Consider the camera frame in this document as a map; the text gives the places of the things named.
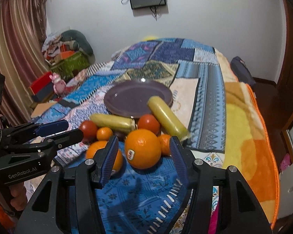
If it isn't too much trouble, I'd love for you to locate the yellow curved chair back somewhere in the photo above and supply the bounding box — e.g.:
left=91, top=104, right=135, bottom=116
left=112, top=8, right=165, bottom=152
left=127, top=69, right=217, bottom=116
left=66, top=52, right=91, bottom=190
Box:
left=142, top=35, right=158, bottom=41

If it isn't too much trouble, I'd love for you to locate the red tomato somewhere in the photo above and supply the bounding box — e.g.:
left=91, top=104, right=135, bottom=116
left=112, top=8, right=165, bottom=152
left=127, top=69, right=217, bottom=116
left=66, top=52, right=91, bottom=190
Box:
left=138, top=114, right=161, bottom=135
left=79, top=120, right=98, bottom=143

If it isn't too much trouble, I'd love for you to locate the patchwork blue bedspread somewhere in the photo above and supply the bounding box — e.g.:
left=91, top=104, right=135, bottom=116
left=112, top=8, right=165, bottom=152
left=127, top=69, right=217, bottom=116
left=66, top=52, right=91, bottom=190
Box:
left=34, top=38, right=230, bottom=233

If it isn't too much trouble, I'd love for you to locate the green storage box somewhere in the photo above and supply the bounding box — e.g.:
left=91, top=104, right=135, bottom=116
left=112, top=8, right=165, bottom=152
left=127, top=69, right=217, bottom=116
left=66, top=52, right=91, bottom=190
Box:
left=50, top=52, right=90, bottom=81

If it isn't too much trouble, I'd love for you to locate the red tomato right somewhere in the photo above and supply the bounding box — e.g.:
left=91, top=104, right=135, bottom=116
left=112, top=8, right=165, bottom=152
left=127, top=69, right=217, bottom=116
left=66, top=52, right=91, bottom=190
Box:
left=138, top=114, right=161, bottom=135

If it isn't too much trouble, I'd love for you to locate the yellow orange blanket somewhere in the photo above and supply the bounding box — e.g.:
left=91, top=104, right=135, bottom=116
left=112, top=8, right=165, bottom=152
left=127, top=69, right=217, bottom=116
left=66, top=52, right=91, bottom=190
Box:
left=215, top=51, right=280, bottom=226

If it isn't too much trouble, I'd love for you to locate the brown wooden door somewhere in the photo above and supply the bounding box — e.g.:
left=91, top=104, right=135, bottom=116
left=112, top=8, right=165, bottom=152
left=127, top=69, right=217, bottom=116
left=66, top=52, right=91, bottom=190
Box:
left=277, top=0, right=293, bottom=130

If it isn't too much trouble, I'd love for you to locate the dark purple plate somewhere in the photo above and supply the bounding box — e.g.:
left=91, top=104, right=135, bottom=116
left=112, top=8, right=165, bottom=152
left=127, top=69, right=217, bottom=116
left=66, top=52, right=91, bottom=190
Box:
left=104, top=80, right=173, bottom=118

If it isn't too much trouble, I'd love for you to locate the striped red brown curtain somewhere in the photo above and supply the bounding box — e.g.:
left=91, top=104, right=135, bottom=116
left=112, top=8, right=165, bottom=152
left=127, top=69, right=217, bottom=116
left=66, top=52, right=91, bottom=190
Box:
left=0, top=0, right=48, bottom=126

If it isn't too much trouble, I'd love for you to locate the pink rabbit figurine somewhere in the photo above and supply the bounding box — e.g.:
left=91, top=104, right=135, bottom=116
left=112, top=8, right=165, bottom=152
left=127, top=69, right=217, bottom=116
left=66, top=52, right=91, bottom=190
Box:
left=50, top=73, right=66, bottom=96

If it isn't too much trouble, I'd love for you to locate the person's left hand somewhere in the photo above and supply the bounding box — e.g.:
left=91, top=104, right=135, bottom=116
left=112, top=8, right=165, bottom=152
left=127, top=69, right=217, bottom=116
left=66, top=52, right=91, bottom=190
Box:
left=9, top=182, right=27, bottom=211

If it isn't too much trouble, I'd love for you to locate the grey green plush pillow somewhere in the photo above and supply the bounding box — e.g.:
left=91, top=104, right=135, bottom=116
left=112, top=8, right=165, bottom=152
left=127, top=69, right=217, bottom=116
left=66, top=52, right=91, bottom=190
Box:
left=61, top=30, right=94, bottom=56

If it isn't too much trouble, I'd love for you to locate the small tangerine right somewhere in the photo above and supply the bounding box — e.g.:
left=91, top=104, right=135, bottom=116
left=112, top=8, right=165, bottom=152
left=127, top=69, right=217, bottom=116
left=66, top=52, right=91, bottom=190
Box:
left=158, top=134, right=171, bottom=156

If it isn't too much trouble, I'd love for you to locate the small tangerine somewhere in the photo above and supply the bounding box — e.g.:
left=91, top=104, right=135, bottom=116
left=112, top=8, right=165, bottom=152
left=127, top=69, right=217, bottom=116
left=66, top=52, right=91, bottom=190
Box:
left=158, top=134, right=171, bottom=156
left=96, top=127, right=114, bottom=141

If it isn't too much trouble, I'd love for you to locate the red gift box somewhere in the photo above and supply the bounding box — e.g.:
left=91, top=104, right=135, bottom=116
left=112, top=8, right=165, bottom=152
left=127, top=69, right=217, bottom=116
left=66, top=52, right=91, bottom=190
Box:
left=28, top=71, right=54, bottom=103

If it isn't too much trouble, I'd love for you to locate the large orange with sticker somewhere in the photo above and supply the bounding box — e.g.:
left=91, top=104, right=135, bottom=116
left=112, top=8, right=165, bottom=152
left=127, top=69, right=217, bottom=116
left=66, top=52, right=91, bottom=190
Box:
left=124, top=129, right=161, bottom=170

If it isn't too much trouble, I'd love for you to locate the small tangerine left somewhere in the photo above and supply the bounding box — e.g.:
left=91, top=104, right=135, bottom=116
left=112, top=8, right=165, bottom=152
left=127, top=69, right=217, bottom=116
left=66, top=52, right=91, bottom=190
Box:
left=96, top=127, right=114, bottom=141

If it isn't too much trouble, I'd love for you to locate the cardboard box lid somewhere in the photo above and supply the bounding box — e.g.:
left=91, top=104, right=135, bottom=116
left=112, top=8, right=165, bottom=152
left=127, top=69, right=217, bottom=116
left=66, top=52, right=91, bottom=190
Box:
left=30, top=101, right=57, bottom=118

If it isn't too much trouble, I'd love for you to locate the dark blue bag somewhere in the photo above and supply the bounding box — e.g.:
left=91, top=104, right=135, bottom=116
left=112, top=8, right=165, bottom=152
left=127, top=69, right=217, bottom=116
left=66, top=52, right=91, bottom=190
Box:
left=230, top=56, right=256, bottom=87

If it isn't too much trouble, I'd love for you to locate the red tomato left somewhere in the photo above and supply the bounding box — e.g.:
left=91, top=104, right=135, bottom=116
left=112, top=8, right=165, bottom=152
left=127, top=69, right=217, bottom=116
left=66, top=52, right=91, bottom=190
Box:
left=79, top=120, right=98, bottom=143

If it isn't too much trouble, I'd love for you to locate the large orange front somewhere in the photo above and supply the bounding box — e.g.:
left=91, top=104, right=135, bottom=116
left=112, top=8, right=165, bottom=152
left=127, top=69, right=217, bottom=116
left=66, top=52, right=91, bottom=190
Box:
left=85, top=140, right=124, bottom=176

